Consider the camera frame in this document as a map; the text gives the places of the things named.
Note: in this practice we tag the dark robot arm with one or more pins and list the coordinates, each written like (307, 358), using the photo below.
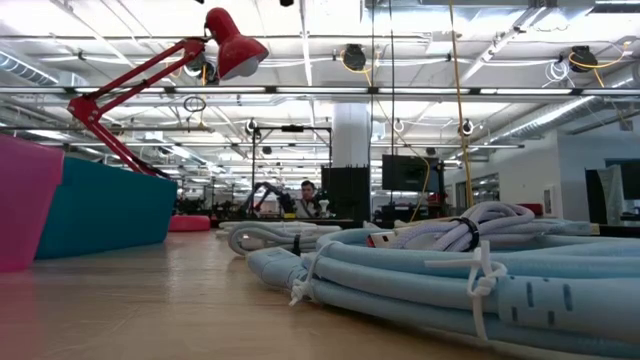
(286, 202)

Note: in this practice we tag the small white object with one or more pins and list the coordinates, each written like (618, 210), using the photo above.
(325, 205)

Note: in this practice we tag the person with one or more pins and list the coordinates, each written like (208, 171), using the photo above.
(307, 205)

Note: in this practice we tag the black cabinet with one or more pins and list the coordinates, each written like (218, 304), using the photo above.
(345, 195)

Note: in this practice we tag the black screen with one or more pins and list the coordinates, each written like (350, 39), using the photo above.
(407, 172)

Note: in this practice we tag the red desk lamp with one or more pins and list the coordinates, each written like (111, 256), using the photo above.
(235, 50)

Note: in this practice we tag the teal plastic bin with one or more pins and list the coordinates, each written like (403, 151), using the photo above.
(110, 210)

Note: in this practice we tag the red box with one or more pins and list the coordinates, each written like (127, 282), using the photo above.
(532, 206)

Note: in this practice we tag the pink plastic bin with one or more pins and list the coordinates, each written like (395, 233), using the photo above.
(25, 200)

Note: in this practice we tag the black frame rig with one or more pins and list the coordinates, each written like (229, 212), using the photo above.
(292, 128)

